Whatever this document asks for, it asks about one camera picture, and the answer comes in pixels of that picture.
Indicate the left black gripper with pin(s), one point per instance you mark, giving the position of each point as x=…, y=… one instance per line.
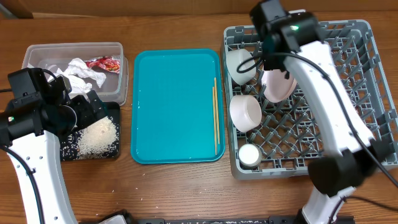
x=89, y=116

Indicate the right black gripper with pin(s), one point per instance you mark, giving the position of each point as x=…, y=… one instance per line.
x=271, y=65

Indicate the large pink plate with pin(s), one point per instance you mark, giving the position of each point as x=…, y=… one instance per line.
x=279, y=85

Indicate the grey bowl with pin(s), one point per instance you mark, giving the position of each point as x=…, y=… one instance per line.
x=235, y=58

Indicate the pink bowl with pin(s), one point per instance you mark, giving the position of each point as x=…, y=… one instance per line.
x=245, y=112

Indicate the white paper cup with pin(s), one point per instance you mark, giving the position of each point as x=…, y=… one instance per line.
x=249, y=156

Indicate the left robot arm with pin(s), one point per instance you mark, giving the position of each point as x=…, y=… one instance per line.
x=33, y=125

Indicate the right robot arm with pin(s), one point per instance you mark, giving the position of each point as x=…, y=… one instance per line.
x=293, y=42

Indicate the grey dishwasher rack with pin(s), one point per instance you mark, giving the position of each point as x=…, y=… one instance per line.
x=288, y=135

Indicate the black tray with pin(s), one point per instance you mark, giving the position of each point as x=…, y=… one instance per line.
x=113, y=109

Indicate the rice pile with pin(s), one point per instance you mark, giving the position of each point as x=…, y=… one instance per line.
x=96, y=140

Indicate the crumpled white tissue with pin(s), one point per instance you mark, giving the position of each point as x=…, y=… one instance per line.
x=78, y=71

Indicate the clear plastic bin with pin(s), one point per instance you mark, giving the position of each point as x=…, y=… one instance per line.
x=116, y=84

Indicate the red snack wrapper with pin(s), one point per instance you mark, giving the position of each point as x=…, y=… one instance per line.
x=108, y=63

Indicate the right wooden chopstick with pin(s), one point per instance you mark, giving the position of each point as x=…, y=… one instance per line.
x=217, y=112

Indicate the wooden chopstick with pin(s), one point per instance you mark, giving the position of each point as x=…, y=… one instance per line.
x=214, y=119
x=217, y=112

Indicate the left wooden chopstick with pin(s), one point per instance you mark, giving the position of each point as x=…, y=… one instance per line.
x=214, y=119

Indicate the teal plastic tray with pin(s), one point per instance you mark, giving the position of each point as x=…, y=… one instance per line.
x=172, y=107

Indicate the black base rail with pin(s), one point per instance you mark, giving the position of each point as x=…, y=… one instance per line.
x=273, y=219

